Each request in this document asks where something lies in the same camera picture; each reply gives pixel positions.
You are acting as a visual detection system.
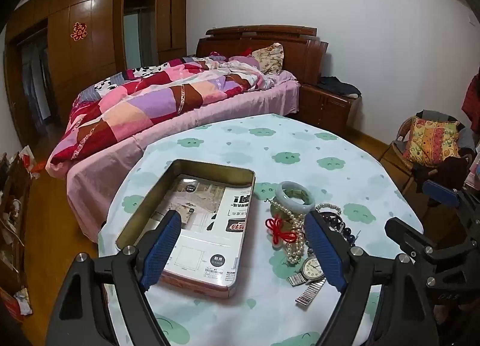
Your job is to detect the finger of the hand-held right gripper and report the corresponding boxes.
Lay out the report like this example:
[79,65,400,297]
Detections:
[423,180,480,253]
[385,217,480,287]

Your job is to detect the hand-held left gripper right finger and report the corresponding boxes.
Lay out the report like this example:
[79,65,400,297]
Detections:
[303,210,439,346]

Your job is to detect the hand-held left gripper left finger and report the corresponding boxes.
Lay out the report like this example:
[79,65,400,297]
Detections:
[45,209,183,346]

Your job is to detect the silver metal wristwatch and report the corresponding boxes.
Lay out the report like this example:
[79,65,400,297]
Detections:
[287,254,327,309]

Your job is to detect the dark purple bead bracelet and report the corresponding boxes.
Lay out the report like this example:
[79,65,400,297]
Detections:
[319,211,362,251]

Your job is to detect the white pearl necklace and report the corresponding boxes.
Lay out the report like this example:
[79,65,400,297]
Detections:
[268,198,312,266]

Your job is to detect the red knotted cord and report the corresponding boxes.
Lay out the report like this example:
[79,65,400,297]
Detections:
[265,217,297,247]

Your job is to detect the rectangular metal tin box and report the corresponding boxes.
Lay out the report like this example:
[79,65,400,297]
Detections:
[115,159,256,300]

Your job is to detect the printed paper insert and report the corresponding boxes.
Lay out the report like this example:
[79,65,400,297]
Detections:
[150,174,256,290]

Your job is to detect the pale green jade bangle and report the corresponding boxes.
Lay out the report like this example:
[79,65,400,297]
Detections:
[275,181,317,215]

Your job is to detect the colourful patterned cushion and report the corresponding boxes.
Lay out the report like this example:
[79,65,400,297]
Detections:
[403,117,461,167]

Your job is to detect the chair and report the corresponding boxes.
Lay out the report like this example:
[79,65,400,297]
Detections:
[380,110,477,197]

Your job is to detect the bed with pink sheet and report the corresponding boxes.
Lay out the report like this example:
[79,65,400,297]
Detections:
[45,69,301,243]

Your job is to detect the red hanging cloth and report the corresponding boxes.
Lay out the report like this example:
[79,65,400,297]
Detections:
[461,72,480,125]

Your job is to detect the wooden nightstand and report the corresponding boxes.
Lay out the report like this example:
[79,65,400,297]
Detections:
[298,83,362,133]

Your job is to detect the patchwork quilt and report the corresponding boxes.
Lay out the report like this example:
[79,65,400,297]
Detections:
[49,55,276,167]

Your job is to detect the dark folded clothes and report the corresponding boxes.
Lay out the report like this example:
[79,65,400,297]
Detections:
[318,76,361,98]

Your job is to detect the low wooden cabinet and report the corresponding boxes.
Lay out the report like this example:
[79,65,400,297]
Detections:
[0,151,36,294]

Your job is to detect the red and white bag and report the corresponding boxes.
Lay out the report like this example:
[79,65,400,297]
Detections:
[19,145,46,178]

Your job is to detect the wooden headboard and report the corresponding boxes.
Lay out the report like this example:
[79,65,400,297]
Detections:
[196,25,329,86]

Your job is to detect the floral pillow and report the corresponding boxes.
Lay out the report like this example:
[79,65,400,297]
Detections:
[250,43,284,75]

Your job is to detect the red paper decoration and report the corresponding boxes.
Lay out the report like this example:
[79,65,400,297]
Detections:
[69,22,89,42]

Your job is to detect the wooden wardrobe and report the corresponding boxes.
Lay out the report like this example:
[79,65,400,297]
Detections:
[4,0,188,152]

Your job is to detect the small pale bead bracelet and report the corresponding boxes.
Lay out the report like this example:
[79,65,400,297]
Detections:
[315,203,343,217]

